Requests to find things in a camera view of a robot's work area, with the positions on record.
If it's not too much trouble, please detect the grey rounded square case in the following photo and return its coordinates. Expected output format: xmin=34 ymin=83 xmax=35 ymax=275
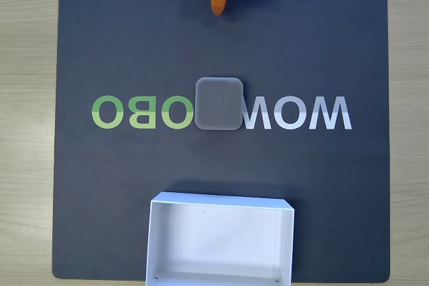
xmin=194 ymin=76 xmax=244 ymax=131

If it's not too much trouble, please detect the dark mat with WOWROBO print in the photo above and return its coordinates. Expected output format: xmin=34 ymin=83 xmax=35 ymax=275
xmin=51 ymin=0 xmax=391 ymax=282

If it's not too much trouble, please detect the white cardboard box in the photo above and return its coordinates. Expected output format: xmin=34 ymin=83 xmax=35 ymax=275
xmin=144 ymin=191 xmax=296 ymax=286

